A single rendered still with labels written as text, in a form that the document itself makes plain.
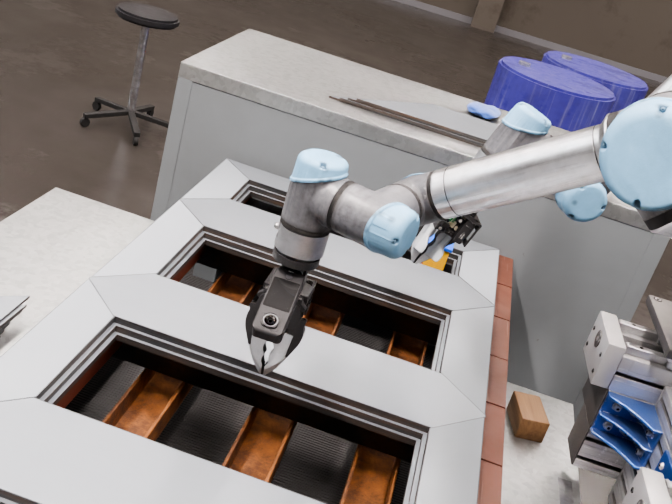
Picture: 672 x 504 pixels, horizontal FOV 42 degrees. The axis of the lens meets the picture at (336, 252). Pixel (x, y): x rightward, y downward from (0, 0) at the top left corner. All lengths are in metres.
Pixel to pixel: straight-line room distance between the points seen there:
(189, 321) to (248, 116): 0.87
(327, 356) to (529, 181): 0.54
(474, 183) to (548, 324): 1.18
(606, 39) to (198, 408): 10.27
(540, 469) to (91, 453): 0.92
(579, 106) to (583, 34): 7.44
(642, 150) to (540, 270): 1.33
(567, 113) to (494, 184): 3.05
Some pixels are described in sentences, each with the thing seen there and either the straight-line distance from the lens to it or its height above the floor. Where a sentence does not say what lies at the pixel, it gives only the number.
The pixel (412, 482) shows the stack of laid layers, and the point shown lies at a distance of 1.39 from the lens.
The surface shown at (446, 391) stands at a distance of 1.59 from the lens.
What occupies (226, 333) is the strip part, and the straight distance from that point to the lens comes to 1.55.
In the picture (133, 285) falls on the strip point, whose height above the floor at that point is 0.85.
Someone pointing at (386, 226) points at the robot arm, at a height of 1.22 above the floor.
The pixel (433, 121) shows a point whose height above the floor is 1.07.
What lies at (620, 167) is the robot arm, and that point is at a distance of 1.02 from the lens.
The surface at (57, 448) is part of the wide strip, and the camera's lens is 1.25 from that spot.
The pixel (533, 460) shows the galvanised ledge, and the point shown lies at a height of 0.68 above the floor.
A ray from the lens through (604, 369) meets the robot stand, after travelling 1.68.
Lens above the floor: 1.66
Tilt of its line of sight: 25 degrees down
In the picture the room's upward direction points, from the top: 17 degrees clockwise
